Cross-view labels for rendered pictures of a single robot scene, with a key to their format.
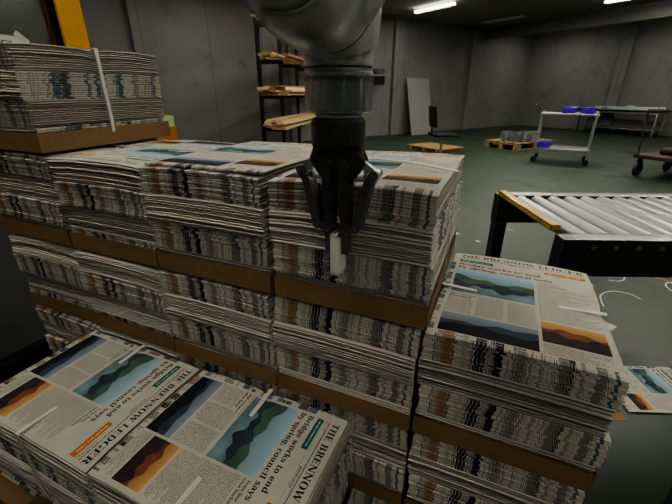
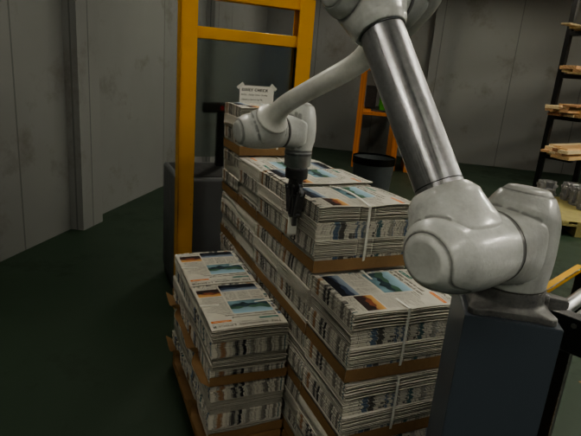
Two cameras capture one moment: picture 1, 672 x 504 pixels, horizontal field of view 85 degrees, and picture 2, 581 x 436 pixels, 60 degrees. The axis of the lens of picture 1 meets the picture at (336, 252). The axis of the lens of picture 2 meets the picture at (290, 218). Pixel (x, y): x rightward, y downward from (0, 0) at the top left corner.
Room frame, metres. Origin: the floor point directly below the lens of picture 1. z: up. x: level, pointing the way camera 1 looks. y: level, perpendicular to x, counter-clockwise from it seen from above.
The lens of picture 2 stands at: (-0.70, -1.14, 1.47)
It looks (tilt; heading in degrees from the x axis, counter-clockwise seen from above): 16 degrees down; 43
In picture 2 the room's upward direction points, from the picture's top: 5 degrees clockwise
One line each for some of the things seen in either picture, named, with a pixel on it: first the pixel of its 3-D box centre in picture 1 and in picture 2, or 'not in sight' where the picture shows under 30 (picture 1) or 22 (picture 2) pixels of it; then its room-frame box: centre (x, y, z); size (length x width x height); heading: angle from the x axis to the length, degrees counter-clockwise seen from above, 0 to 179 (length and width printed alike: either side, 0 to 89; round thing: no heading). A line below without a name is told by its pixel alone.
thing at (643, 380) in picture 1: (650, 387); not in sight; (1.24, -1.38, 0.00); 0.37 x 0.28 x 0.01; 88
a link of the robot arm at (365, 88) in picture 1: (338, 93); (297, 158); (0.53, 0.00, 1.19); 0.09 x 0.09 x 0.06
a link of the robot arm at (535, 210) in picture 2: not in sight; (516, 234); (0.42, -0.77, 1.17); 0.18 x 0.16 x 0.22; 170
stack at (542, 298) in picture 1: (317, 393); (314, 336); (0.79, 0.05, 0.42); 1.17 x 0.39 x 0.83; 66
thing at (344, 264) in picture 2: (359, 281); (316, 250); (0.62, -0.05, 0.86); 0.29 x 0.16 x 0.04; 67
